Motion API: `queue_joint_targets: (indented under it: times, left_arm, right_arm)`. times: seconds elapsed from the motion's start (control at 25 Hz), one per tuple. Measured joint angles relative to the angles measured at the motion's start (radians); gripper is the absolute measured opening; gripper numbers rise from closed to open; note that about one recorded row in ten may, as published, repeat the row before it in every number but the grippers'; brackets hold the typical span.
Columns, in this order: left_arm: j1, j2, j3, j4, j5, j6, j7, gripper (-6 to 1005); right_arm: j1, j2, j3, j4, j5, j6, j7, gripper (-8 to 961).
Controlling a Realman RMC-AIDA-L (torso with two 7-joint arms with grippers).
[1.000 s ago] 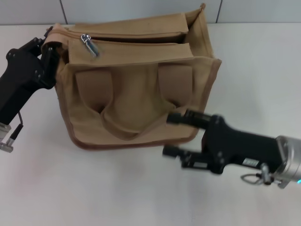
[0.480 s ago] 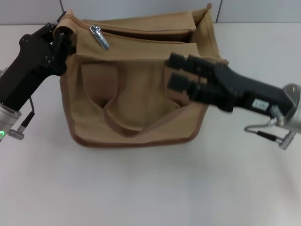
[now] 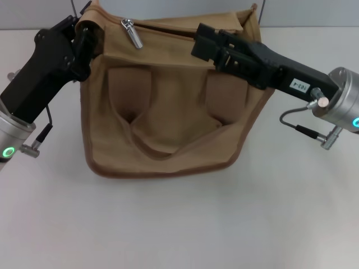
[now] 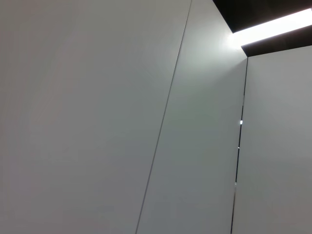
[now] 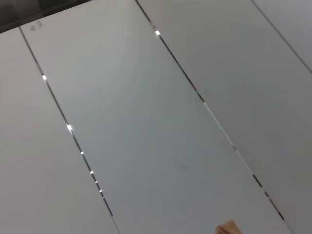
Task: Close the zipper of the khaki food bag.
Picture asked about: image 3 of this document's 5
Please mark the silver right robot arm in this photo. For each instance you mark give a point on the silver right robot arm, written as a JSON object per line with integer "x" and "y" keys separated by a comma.
{"x": 345, "y": 98}

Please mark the khaki fabric food bag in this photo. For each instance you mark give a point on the khaki fabric food bag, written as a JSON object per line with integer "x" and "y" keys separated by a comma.
{"x": 168, "y": 126}

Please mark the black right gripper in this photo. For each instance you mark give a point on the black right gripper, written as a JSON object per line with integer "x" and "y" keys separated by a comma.
{"x": 294, "y": 78}

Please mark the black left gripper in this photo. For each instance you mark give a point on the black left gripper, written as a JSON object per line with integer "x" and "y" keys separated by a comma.
{"x": 42, "y": 67}

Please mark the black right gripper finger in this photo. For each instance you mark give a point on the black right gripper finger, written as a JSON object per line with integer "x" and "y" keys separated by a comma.
{"x": 210, "y": 33}

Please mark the silver metal zipper pull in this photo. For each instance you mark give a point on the silver metal zipper pull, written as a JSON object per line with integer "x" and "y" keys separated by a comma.
{"x": 134, "y": 36}

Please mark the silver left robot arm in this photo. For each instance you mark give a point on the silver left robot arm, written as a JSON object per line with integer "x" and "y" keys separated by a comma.
{"x": 11, "y": 134}

